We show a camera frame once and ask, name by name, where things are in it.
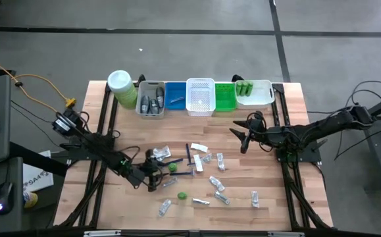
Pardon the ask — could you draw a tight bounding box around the black computer mouse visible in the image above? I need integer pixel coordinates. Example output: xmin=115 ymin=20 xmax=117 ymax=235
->
xmin=0 ymin=181 xmax=14 ymax=216

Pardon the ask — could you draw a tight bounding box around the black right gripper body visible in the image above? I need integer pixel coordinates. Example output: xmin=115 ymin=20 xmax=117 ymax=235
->
xmin=247 ymin=111 xmax=270 ymax=145

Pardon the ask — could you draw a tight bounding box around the black table edge rail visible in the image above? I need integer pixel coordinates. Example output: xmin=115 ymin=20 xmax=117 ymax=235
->
xmin=55 ymin=227 xmax=334 ymax=237

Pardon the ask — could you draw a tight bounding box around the wide white handled bin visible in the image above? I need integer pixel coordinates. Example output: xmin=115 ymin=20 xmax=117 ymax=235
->
xmin=234 ymin=79 xmax=276 ymax=110

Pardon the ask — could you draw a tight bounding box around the blue disposable razor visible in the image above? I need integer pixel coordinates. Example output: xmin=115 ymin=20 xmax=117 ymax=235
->
xmin=159 ymin=157 xmax=184 ymax=168
xmin=169 ymin=169 xmax=196 ymax=178
xmin=185 ymin=142 xmax=195 ymax=167

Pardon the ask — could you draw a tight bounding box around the yellow extension cable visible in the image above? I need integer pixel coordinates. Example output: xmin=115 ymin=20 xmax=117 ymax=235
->
xmin=0 ymin=53 xmax=77 ymax=109

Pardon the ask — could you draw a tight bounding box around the white perforated plastic basket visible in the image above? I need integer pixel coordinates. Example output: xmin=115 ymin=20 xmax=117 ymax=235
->
xmin=185 ymin=78 xmax=216 ymax=117

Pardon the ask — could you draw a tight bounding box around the green plastic basket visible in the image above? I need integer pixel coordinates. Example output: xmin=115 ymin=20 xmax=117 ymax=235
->
xmin=215 ymin=82 xmax=238 ymax=112

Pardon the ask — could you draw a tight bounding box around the small white handled bin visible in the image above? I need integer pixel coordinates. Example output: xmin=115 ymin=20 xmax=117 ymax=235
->
xmin=135 ymin=80 xmax=166 ymax=119

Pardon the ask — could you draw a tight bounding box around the bare metal nail clipper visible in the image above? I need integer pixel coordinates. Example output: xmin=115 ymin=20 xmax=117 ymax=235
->
xmin=191 ymin=197 xmax=211 ymax=207

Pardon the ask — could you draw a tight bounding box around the yellow and white cup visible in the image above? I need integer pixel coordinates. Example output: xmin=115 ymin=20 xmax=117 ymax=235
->
xmin=22 ymin=191 xmax=39 ymax=209

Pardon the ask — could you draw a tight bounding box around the green disinfecting wipes canister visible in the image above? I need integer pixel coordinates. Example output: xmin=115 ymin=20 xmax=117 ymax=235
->
xmin=107 ymin=69 xmax=138 ymax=110

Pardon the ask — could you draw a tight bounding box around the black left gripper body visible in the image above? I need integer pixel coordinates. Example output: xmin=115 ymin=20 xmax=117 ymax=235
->
xmin=137 ymin=159 xmax=161 ymax=178

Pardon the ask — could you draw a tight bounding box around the blue plastic basket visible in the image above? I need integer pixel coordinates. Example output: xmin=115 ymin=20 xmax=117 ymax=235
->
xmin=164 ymin=81 xmax=188 ymax=111

